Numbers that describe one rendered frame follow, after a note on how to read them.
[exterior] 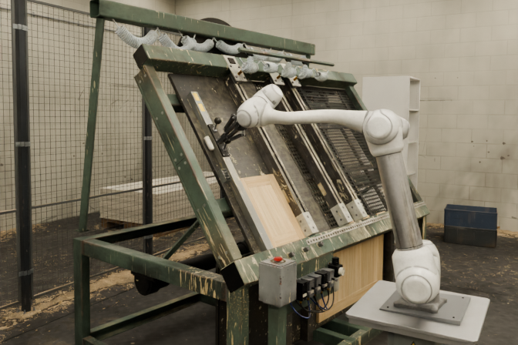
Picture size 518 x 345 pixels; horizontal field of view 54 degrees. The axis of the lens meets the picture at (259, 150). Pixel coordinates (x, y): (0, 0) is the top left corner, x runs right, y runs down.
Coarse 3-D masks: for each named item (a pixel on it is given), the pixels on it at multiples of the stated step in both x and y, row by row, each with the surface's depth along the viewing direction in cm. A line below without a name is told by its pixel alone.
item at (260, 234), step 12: (192, 96) 272; (204, 108) 273; (204, 120) 267; (204, 132) 268; (216, 144) 263; (216, 156) 263; (228, 156) 264; (228, 168) 259; (240, 192) 255; (240, 204) 254; (252, 216) 250; (252, 228) 250; (264, 240) 247
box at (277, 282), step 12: (264, 264) 213; (276, 264) 211; (288, 264) 213; (264, 276) 214; (276, 276) 210; (288, 276) 213; (264, 288) 214; (276, 288) 210; (288, 288) 213; (264, 300) 214; (276, 300) 210; (288, 300) 213
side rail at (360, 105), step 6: (348, 90) 422; (354, 90) 424; (342, 96) 426; (354, 96) 419; (354, 102) 419; (360, 102) 418; (354, 108) 419; (360, 108) 416; (366, 108) 420; (414, 186) 397; (414, 192) 392; (414, 198) 390; (420, 198) 393
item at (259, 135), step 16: (224, 80) 306; (240, 80) 300; (240, 96) 298; (256, 128) 292; (256, 144) 292; (272, 144) 292; (272, 160) 286; (288, 176) 285; (288, 192) 279; (304, 208) 278; (304, 224) 273
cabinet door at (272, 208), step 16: (256, 176) 274; (272, 176) 284; (256, 192) 267; (272, 192) 276; (256, 208) 259; (272, 208) 268; (288, 208) 278; (272, 224) 261; (288, 224) 270; (272, 240) 254; (288, 240) 262
